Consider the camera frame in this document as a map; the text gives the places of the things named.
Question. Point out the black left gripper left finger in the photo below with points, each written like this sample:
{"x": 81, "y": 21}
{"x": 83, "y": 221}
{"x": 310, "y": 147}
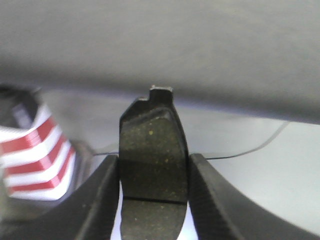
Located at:
{"x": 87, "y": 214}

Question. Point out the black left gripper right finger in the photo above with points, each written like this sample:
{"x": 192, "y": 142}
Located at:
{"x": 221, "y": 212}

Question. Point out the grey brake pad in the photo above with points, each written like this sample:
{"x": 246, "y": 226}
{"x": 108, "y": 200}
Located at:
{"x": 153, "y": 168}

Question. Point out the red white cone left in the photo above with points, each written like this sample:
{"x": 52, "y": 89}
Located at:
{"x": 39, "y": 165}

